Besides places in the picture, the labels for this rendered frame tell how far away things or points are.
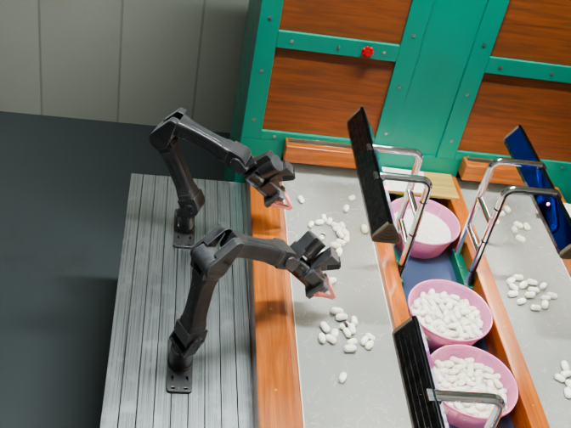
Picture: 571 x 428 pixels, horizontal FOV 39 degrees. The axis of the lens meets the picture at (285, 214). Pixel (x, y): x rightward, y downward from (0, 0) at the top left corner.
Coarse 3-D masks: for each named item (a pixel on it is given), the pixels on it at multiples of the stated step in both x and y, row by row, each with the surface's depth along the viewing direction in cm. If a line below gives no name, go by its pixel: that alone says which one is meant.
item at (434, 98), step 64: (256, 0) 286; (320, 0) 264; (384, 0) 266; (448, 0) 267; (512, 0) 268; (256, 64) 276; (320, 64) 279; (384, 64) 280; (448, 64) 281; (512, 64) 282; (256, 128) 292; (320, 128) 295; (384, 128) 295; (448, 128) 297; (512, 128) 300
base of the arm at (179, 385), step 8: (168, 344) 232; (168, 352) 229; (176, 352) 221; (168, 360) 226; (176, 360) 222; (184, 360) 222; (192, 360) 228; (168, 368) 225; (176, 368) 224; (184, 368) 224; (192, 368) 226; (168, 376) 223; (176, 376) 223; (184, 376) 224; (168, 384) 221; (176, 384) 221; (184, 384) 222; (168, 392) 219; (176, 392) 220; (184, 392) 220
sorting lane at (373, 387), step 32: (288, 192) 289; (320, 192) 292; (352, 192) 295; (288, 224) 274; (352, 224) 280; (352, 256) 266; (352, 288) 254; (320, 320) 241; (384, 320) 245; (320, 352) 231; (352, 352) 233; (384, 352) 235; (320, 384) 221; (352, 384) 223; (384, 384) 225; (320, 416) 213; (352, 416) 214; (384, 416) 216
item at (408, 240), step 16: (368, 144) 252; (384, 144) 252; (416, 160) 255; (384, 176) 239; (400, 176) 240; (416, 176) 241; (400, 208) 267; (416, 208) 254; (400, 224) 267; (416, 224) 251; (400, 272) 263
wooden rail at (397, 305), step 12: (384, 252) 267; (384, 264) 262; (396, 264) 263; (384, 276) 258; (396, 276) 258; (384, 288) 256; (396, 288) 254; (396, 300) 250; (396, 312) 245; (408, 312) 246; (396, 324) 241
